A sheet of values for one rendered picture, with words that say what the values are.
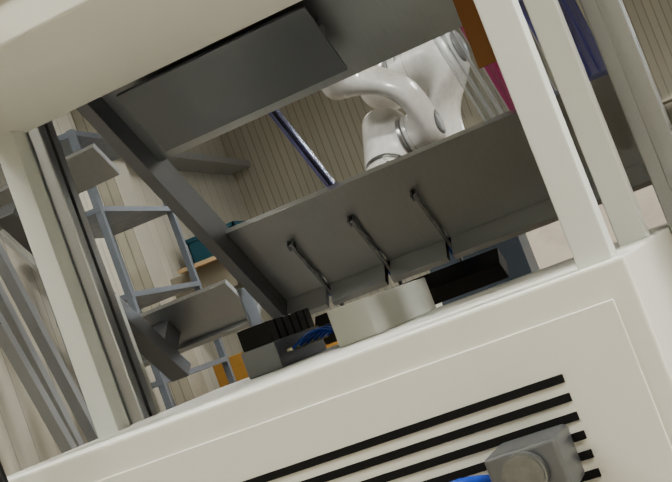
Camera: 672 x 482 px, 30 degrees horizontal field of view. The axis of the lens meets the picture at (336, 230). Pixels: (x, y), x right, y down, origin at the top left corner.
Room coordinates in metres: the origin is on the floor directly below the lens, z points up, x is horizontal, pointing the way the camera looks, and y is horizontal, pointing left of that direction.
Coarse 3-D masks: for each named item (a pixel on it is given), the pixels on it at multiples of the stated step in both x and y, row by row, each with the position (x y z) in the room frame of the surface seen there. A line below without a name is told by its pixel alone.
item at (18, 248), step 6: (0, 234) 2.16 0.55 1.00; (6, 234) 2.17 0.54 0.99; (6, 240) 2.17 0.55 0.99; (12, 240) 2.18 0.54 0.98; (12, 246) 2.19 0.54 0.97; (18, 246) 2.19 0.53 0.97; (18, 252) 2.20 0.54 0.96; (24, 252) 2.20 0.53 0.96; (24, 258) 2.21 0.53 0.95; (30, 258) 2.21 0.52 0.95; (30, 264) 2.22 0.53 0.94; (36, 270) 2.23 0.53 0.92
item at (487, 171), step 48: (432, 144) 1.86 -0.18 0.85; (480, 144) 1.86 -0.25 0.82; (528, 144) 1.86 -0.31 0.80; (576, 144) 1.87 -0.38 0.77; (624, 144) 1.87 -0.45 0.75; (336, 192) 1.92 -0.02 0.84; (384, 192) 1.93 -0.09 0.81; (432, 192) 1.93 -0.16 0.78; (480, 192) 1.94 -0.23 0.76; (528, 192) 1.94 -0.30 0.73; (240, 240) 1.99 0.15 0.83; (288, 240) 2.00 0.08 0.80; (336, 240) 2.00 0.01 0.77; (384, 240) 2.01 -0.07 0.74; (432, 240) 2.01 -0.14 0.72; (288, 288) 2.09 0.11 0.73
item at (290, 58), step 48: (336, 0) 1.65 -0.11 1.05; (384, 0) 1.65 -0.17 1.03; (432, 0) 1.66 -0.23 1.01; (240, 48) 1.66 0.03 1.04; (288, 48) 1.66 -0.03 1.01; (336, 48) 1.71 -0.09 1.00; (384, 48) 1.71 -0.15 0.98; (144, 96) 1.71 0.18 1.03; (192, 96) 1.71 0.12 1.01; (240, 96) 1.72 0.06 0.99; (288, 96) 1.77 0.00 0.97; (192, 144) 1.83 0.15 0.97
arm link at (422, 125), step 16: (352, 80) 2.17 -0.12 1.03; (368, 80) 2.17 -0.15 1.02; (384, 80) 2.17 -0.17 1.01; (400, 80) 2.19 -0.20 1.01; (336, 96) 2.20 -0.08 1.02; (352, 96) 2.20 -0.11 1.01; (384, 96) 2.18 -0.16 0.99; (400, 96) 2.17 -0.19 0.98; (416, 96) 2.19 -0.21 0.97; (416, 112) 2.18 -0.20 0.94; (432, 112) 2.21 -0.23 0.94; (400, 128) 2.22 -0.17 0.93; (416, 128) 2.20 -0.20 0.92; (432, 128) 2.20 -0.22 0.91; (416, 144) 2.22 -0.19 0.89
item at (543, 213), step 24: (504, 216) 1.98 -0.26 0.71; (528, 216) 1.95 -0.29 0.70; (552, 216) 1.93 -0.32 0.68; (456, 240) 2.00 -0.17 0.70; (480, 240) 1.97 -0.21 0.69; (504, 240) 1.96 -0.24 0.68; (408, 264) 2.02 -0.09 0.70; (432, 264) 2.00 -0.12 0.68; (336, 288) 2.07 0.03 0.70; (360, 288) 2.04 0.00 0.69; (288, 312) 2.09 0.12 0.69; (312, 312) 2.08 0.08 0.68
